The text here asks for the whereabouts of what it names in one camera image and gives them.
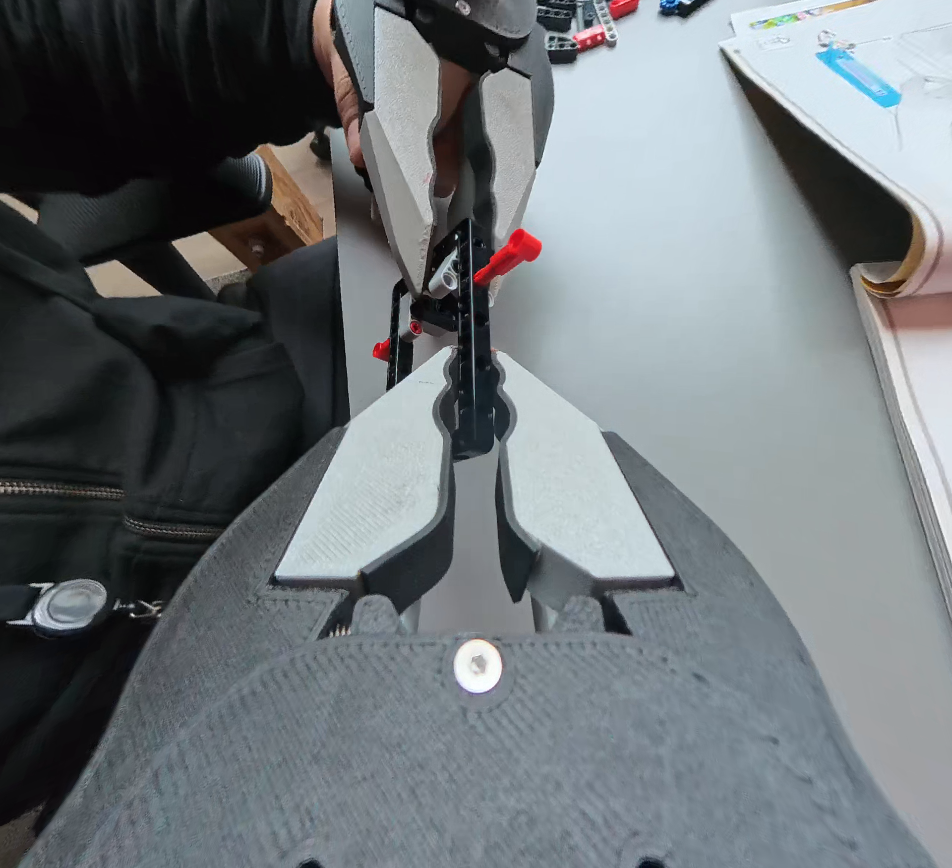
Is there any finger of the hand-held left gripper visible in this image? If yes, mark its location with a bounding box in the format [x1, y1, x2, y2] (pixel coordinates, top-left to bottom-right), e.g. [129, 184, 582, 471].
[359, 5, 458, 296]
[465, 68, 539, 270]

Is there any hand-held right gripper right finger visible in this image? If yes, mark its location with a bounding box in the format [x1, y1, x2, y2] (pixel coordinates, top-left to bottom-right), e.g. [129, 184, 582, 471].
[494, 351, 676, 605]

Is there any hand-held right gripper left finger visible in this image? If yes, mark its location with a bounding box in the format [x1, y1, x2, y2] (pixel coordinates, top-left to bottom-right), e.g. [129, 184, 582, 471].
[274, 346, 456, 612]

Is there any black lego frame assembly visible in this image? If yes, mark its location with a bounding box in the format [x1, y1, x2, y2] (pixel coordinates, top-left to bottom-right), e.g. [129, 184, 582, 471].
[370, 217, 544, 460]

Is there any lego instruction booklet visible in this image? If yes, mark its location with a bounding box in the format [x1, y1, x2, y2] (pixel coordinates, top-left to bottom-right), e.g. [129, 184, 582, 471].
[717, 0, 952, 623]

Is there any person's left forearm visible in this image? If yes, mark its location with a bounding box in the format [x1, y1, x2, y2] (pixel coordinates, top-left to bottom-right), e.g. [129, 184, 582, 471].
[0, 0, 339, 198]

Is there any person's left hand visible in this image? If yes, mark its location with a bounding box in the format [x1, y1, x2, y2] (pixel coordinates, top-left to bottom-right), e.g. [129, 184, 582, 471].
[312, 0, 367, 173]

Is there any wooden crate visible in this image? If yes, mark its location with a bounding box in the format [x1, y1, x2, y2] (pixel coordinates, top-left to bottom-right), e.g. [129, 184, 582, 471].
[208, 145, 326, 272]

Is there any person's black jacket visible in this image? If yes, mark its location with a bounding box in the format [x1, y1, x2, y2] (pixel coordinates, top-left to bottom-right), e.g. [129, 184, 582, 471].
[0, 202, 351, 832]

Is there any black office chair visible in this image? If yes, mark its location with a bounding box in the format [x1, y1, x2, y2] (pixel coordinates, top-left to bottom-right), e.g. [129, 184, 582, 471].
[33, 154, 274, 300]

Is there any black strap with oval buckle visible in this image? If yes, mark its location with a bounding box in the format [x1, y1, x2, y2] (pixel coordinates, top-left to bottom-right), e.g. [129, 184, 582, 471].
[0, 580, 162, 640]

